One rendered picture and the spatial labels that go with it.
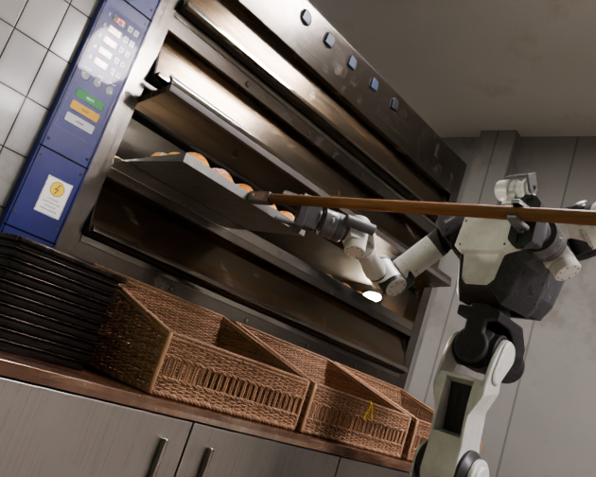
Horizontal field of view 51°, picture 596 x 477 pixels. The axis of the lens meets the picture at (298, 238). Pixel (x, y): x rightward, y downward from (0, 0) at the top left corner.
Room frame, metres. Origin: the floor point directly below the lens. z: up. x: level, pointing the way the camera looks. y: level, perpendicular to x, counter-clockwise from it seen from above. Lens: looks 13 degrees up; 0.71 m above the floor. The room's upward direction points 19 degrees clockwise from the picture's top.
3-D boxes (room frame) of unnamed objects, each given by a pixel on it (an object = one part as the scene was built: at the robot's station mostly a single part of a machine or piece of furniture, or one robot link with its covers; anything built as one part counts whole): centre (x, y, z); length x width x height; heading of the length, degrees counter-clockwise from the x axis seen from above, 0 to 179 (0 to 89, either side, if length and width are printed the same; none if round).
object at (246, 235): (2.47, -0.02, 1.16); 1.80 x 0.06 x 0.04; 134
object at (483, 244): (1.82, -0.64, 1.27); 0.34 x 0.30 x 0.36; 32
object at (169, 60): (2.45, -0.04, 1.54); 1.79 x 0.11 x 0.19; 134
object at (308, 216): (1.82, -0.03, 1.19); 0.12 x 0.10 x 0.13; 100
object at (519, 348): (1.85, -0.66, 1.00); 0.28 x 0.13 x 0.18; 135
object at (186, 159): (1.96, 0.30, 1.19); 0.55 x 0.36 x 0.03; 135
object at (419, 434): (2.69, -0.67, 0.72); 0.56 x 0.49 x 0.28; 134
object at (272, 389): (1.86, 0.19, 0.72); 0.56 x 0.49 x 0.28; 135
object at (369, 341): (2.45, -0.04, 1.02); 1.79 x 0.11 x 0.19; 134
